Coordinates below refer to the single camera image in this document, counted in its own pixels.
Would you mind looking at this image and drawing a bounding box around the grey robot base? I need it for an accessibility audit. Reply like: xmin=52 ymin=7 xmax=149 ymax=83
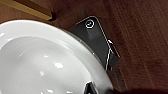
xmin=68 ymin=15 xmax=122 ymax=72

